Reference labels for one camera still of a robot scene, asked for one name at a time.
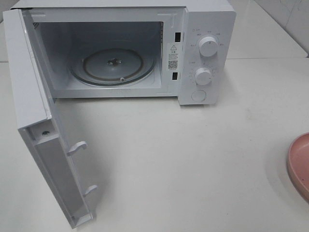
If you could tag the round white door release button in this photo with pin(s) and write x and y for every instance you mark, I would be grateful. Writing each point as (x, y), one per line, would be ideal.
(199, 95)

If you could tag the white microwave door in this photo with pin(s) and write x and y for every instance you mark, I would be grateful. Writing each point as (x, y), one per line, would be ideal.
(37, 119)

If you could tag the white warning label sticker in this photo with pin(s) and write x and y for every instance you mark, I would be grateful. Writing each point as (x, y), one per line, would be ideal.
(172, 56)

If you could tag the white timer knob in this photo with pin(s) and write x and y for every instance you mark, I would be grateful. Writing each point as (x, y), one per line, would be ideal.
(203, 76)

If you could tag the pink round plate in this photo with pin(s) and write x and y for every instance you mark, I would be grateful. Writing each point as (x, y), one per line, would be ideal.
(298, 165)

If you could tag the glass microwave turntable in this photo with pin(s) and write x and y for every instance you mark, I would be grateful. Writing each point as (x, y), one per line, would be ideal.
(112, 67)

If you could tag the white microwave oven body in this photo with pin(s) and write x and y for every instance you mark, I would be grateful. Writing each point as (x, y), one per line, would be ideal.
(70, 28)

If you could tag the upper white power knob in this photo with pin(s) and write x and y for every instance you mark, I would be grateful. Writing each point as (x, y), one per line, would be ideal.
(208, 46)

